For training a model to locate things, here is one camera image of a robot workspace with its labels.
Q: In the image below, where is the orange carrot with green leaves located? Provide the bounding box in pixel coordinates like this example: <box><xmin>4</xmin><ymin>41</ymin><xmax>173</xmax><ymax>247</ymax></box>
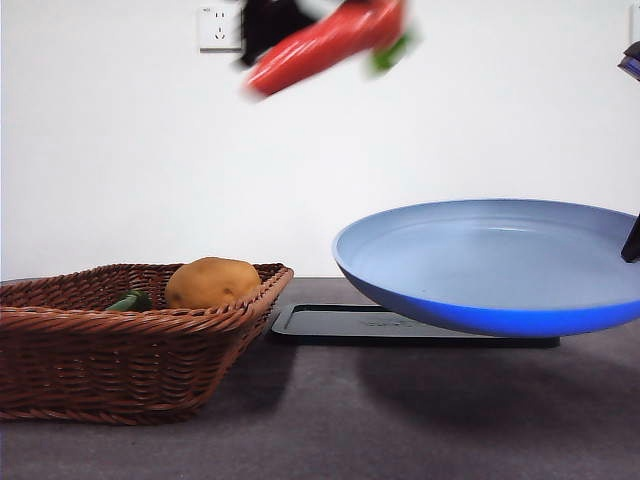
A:
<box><xmin>242</xmin><ymin>0</ymin><xmax>419</xmax><ymax>99</ymax></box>

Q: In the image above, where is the light blue round plate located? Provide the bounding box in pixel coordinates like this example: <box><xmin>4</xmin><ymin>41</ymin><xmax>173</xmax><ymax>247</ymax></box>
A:
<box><xmin>331</xmin><ymin>198</ymin><xmax>640</xmax><ymax>339</ymax></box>

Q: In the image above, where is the yellow-brown potato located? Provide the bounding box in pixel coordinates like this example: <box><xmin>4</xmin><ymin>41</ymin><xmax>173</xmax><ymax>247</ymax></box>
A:
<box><xmin>164</xmin><ymin>256</ymin><xmax>262</xmax><ymax>310</ymax></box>

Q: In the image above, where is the green chili pepper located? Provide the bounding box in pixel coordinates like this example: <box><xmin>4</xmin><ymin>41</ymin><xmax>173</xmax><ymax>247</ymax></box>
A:
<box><xmin>104</xmin><ymin>289</ymin><xmax>152</xmax><ymax>312</ymax></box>

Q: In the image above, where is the black rectangular tray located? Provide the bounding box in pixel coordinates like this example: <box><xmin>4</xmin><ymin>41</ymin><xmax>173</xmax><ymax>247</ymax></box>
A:
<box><xmin>269</xmin><ymin>303</ymin><xmax>560</xmax><ymax>349</ymax></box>

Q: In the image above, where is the brown wicker basket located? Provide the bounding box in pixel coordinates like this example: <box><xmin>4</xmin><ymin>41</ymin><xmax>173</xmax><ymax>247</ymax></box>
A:
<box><xmin>0</xmin><ymin>263</ymin><xmax>295</xmax><ymax>426</ymax></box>

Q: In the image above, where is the white wall power socket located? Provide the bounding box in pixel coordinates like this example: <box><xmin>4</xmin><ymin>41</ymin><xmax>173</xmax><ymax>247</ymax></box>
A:
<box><xmin>198</xmin><ymin>5</ymin><xmax>244</xmax><ymax>53</ymax></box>

